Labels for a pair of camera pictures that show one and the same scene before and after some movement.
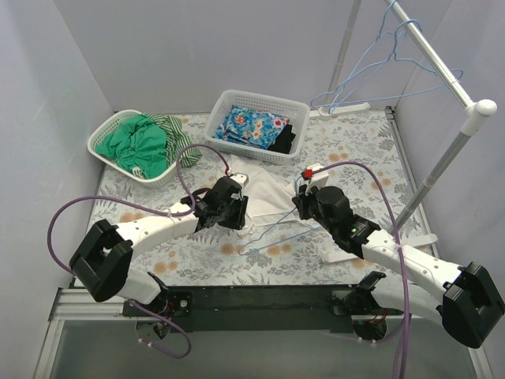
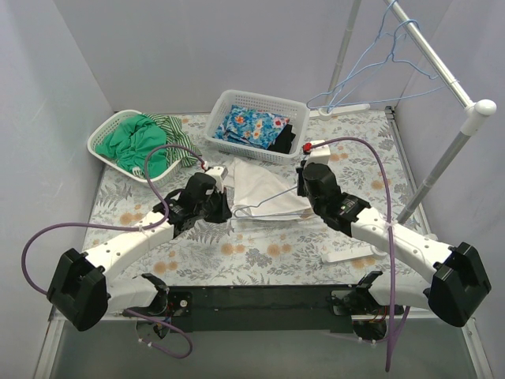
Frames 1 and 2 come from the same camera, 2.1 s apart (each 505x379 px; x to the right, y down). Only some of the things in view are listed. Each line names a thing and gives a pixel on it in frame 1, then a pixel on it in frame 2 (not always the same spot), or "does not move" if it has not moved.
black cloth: (283, 142) does not move
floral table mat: (358, 151) does not move
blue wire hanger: (242, 253) → (266, 215)
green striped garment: (178, 144) does not move
